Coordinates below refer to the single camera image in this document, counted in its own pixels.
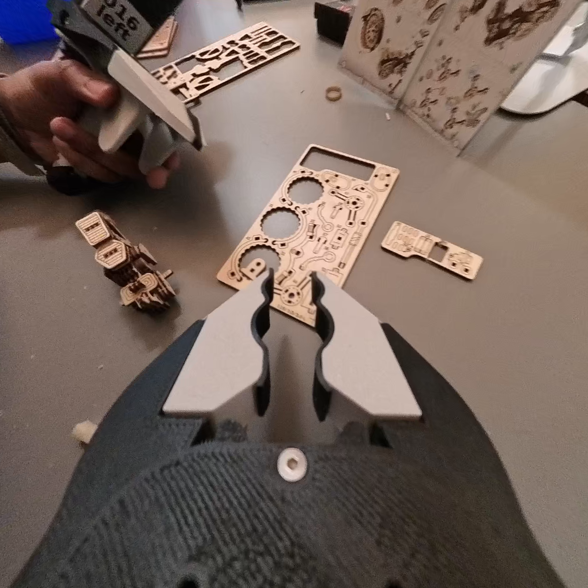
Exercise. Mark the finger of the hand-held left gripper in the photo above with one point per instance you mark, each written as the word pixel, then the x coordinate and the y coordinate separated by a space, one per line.
pixel 151 96
pixel 158 147

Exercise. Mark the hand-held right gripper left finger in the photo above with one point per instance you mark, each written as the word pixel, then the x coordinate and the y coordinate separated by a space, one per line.
pixel 216 367

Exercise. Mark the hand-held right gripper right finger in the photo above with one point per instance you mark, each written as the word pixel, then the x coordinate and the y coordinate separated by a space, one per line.
pixel 367 367

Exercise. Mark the wooden robot model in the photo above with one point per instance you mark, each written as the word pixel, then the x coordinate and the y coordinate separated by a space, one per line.
pixel 115 257

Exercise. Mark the person's left forearm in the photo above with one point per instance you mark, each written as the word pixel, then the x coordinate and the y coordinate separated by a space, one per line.
pixel 7 138

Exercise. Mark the grey desk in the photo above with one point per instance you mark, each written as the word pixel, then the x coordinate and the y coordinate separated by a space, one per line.
pixel 482 344

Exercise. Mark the person's left hand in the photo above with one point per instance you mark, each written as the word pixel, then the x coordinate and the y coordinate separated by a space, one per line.
pixel 50 101

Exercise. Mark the stack of wooden sheets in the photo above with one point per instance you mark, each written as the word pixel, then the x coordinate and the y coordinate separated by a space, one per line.
pixel 160 41

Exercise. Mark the blue plastic bin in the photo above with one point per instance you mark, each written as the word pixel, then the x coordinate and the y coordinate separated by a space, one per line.
pixel 23 20

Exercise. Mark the wooden sheet with gear holes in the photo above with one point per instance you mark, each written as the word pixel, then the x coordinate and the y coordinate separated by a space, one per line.
pixel 303 257

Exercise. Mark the small wooden parts sheet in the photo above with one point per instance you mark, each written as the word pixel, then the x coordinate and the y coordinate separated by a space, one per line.
pixel 399 243

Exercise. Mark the small white lump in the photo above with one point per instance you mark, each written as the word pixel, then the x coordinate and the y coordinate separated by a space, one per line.
pixel 82 432

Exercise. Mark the black box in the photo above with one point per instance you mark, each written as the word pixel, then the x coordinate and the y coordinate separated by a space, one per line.
pixel 333 23

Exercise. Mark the folded instruction booklet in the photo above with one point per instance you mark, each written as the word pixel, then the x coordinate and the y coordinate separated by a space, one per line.
pixel 459 69

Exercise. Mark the laminated paper sheet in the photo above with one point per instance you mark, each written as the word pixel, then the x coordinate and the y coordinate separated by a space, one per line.
pixel 546 78

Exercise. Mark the emptied wooden parts frame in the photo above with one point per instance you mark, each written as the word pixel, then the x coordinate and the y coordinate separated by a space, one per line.
pixel 246 69

